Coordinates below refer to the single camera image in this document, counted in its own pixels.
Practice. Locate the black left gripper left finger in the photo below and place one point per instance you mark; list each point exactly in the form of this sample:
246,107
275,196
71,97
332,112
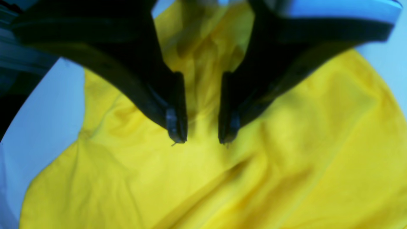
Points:
117,40

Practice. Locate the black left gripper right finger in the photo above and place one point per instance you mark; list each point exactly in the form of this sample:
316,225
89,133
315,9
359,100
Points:
290,39

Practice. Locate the orange yellow t-shirt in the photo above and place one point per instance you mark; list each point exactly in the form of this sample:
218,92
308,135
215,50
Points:
329,154

